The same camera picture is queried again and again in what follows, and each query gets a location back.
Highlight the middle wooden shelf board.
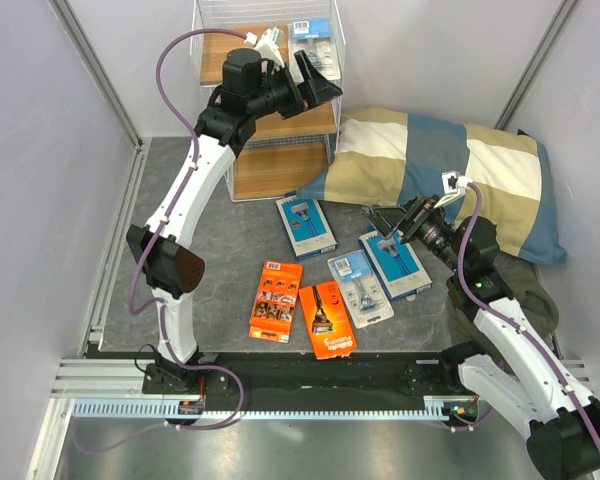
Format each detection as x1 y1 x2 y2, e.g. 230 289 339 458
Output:
250 101 337 141

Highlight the blue beige checkered pillow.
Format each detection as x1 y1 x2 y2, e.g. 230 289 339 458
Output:
296 107 567 266

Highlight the grey slotted cable duct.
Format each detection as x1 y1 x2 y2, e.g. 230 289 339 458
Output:
72 397 479 421

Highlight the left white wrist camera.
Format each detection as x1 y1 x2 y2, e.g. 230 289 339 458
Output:
244 26 286 68

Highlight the left aluminium frame post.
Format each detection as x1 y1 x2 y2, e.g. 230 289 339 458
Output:
49 0 143 152

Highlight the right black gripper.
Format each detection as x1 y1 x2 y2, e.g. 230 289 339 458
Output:
361 193 466 274

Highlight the blue razor box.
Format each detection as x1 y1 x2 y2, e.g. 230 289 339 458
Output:
276 195 338 260
358 230 432 301

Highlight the aluminium frame post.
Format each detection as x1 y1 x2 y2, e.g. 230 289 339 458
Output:
49 0 143 152
495 0 581 130

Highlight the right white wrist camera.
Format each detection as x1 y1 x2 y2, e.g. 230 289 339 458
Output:
434 171 473 209

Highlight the olive green cloth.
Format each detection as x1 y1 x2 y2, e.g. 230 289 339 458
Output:
446 253 559 363

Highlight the orange Gillette Fusion box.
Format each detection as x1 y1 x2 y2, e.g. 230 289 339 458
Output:
299 281 357 360

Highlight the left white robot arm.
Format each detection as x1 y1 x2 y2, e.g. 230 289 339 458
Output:
127 48 343 393

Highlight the clear blister razor pack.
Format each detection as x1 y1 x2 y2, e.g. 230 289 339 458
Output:
288 18 341 83
327 250 394 329

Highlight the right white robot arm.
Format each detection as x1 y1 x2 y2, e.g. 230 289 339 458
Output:
362 195 600 479

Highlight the top wooden shelf board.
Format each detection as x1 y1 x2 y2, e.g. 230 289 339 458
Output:
199 21 342 86

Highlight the blue razor box left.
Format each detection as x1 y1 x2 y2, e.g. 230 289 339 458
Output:
276 195 338 260

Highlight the orange razor box back-side up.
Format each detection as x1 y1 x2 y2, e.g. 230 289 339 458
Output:
248 260 303 344

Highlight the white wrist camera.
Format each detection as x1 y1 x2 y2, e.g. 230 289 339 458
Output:
434 171 473 209
244 26 286 68

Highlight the right aluminium frame post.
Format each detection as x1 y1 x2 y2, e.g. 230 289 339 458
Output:
495 0 581 130

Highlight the blue razor box right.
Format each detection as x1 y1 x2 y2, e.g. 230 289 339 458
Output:
358 230 432 301

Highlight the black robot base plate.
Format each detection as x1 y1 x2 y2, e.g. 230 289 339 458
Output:
142 348 475 411

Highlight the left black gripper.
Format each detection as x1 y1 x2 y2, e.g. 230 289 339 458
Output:
249 52 342 121

